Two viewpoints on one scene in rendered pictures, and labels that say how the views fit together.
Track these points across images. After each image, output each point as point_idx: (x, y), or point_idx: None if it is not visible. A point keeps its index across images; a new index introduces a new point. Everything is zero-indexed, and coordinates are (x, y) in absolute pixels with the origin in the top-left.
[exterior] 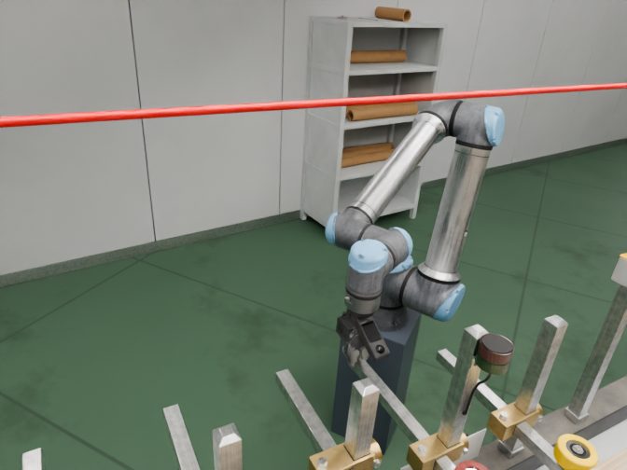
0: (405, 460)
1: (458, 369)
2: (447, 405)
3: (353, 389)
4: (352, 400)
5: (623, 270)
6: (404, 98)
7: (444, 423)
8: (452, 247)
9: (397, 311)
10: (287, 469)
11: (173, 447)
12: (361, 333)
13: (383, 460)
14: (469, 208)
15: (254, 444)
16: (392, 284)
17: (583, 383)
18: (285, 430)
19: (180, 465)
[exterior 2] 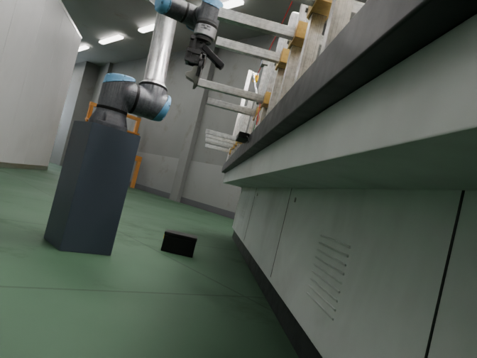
0: (124, 256)
1: (279, 49)
2: (272, 72)
3: (292, 15)
4: (291, 22)
5: None
6: None
7: (270, 84)
8: (166, 67)
9: (125, 118)
10: (60, 265)
11: (244, 21)
12: (210, 52)
13: (113, 257)
14: (172, 45)
15: (8, 258)
16: (130, 90)
17: (252, 123)
18: (22, 252)
19: (267, 20)
